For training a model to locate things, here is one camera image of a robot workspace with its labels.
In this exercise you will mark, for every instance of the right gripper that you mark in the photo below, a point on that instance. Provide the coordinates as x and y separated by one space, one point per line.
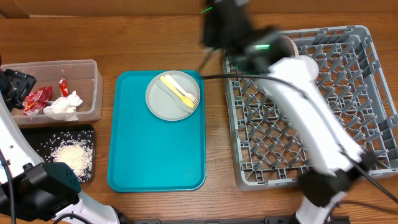
208 38

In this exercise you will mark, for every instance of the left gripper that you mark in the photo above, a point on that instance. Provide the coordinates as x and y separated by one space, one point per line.
22 83

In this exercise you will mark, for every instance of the red snack wrapper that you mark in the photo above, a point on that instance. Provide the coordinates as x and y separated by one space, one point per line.
36 101

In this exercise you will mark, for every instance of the red sauce sachet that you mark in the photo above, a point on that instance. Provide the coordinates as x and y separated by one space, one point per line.
63 87

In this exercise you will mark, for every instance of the white napkin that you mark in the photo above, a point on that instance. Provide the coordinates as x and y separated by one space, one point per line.
64 108

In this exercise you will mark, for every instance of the pink round plate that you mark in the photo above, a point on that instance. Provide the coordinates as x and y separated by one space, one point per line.
291 46

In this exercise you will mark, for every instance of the white plastic fork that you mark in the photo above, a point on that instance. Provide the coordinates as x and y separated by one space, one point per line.
180 89

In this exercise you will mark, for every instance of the grey bowl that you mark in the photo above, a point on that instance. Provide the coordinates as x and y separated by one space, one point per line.
311 65

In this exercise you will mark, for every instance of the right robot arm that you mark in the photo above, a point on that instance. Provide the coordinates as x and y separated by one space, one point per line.
289 79

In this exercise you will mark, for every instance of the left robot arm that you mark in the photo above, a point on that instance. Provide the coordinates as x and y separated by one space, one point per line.
32 189

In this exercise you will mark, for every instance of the grey dishwasher rack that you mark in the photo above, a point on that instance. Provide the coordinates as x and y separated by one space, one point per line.
267 152

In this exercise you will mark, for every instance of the clear plastic bin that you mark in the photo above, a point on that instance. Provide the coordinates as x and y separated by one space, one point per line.
81 76

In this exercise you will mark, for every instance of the black rectangular tray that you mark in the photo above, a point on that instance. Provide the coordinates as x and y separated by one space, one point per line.
37 137

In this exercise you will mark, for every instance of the pile of rice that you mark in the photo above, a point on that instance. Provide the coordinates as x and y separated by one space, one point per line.
75 149

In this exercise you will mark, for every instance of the grey round plate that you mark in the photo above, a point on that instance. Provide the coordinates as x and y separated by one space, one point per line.
162 105

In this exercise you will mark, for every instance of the teal plastic tray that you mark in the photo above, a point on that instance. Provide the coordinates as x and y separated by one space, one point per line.
148 154

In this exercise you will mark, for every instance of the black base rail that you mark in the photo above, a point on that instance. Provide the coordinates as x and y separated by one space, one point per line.
265 220

